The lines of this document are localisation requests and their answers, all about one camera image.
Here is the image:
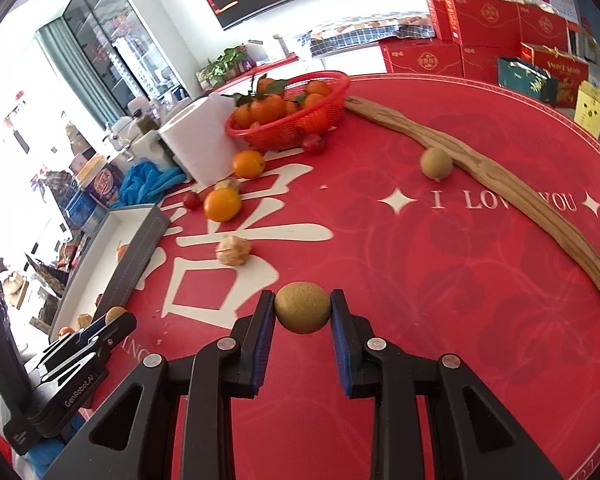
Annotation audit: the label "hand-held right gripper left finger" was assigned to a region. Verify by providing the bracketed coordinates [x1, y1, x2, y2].
[45, 290, 277, 480]

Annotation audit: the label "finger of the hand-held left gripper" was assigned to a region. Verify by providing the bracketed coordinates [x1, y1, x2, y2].
[45, 315, 137, 382]
[42, 319, 110, 362]

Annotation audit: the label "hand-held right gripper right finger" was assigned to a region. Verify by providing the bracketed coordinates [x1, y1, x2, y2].
[330, 289, 563, 480]

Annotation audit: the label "grey tray with white inside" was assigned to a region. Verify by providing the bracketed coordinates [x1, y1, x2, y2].
[47, 204, 170, 356]

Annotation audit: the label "walnut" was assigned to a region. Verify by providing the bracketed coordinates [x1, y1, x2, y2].
[215, 235, 253, 267]

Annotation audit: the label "blue packet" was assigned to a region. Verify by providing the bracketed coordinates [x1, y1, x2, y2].
[62, 182, 112, 233]

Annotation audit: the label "red printed table mat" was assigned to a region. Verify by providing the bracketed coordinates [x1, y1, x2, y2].
[45, 74, 600, 480]

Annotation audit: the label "blue gloves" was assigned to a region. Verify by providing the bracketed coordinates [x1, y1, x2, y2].
[119, 162, 188, 206]

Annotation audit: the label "white teapot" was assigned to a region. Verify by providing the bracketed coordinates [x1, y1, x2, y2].
[102, 116, 161, 163]

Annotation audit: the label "white paper towel roll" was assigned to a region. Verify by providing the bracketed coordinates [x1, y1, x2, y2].
[159, 92, 238, 187]

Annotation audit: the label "red plastic basket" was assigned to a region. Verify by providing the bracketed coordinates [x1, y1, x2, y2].
[225, 70, 351, 152]

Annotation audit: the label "long wooden back scratcher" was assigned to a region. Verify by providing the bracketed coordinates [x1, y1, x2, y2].
[344, 96, 600, 328]

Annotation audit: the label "pile of leafy tangerines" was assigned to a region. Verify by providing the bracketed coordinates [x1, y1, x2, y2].
[232, 74, 333, 128]

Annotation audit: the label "grey-green curtain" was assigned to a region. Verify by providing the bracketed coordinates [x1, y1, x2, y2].
[36, 19, 112, 153]

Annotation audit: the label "green potted plant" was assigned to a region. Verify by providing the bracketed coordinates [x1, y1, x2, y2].
[196, 46, 251, 92]

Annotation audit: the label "glass display cabinet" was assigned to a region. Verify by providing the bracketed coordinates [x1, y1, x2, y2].
[62, 0, 181, 106]

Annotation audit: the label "checked cloth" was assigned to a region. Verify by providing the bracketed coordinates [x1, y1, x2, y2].
[300, 19, 436, 58]

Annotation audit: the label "green gift bag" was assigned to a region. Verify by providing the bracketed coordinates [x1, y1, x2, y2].
[497, 57, 562, 106]

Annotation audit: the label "yellow cardboard box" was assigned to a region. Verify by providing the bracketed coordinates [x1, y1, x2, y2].
[574, 80, 600, 135]

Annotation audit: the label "red gift box with handle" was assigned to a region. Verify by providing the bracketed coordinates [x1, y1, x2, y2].
[520, 42, 591, 110]

